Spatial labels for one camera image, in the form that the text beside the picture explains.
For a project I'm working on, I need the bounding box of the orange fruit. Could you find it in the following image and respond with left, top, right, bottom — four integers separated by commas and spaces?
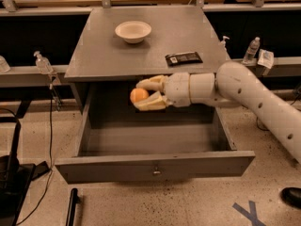
130, 89, 149, 104

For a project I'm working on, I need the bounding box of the black snack bar packet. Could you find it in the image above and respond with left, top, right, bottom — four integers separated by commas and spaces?
165, 52, 202, 67

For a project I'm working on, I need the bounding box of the grey wooden cabinet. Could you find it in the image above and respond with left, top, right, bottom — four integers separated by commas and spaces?
65, 6, 229, 108

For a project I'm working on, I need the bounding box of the grey metal shelf rail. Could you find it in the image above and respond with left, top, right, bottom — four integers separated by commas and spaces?
0, 56, 301, 88

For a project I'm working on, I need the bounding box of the clear bottle at left edge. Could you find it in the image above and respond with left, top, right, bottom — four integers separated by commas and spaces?
0, 56, 10, 73

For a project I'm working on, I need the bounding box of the black shoe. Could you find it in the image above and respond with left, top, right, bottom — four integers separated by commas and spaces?
280, 187, 301, 209

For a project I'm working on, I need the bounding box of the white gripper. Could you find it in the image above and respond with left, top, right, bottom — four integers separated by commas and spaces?
134, 73, 215, 111

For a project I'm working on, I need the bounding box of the black stand base left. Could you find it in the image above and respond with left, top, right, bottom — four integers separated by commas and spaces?
0, 110, 51, 226

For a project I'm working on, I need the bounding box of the black bar on floor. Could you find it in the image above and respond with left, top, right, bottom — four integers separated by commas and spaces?
65, 188, 80, 226

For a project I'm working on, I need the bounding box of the brass drawer knob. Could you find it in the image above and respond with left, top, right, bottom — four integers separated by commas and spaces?
152, 167, 162, 176

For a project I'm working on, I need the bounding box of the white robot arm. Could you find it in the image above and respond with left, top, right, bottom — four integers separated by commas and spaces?
131, 61, 301, 163

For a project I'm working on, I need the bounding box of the small pump bottle behind cabinet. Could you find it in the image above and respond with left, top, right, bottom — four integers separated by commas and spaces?
220, 36, 230, 51

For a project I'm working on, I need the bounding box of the white ceramic bowl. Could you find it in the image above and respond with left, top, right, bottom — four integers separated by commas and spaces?
115, 21, 151, 44

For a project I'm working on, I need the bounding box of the black cable on floor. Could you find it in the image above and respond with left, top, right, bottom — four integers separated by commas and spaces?
15, 84, 55, 226

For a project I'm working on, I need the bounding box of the white wipes packet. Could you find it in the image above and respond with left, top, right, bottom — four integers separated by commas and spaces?
258, 49, 274, 69

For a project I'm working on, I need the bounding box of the open grey top drawer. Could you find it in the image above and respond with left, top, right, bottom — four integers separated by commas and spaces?
55, 82, 255, 184

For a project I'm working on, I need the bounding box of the clear plastic water bottle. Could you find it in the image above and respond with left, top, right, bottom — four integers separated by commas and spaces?
242, 37, 261, 64

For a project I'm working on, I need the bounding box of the clear pump sanitizer bottle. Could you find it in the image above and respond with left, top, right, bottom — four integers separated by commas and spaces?
34, 51, 54, 74

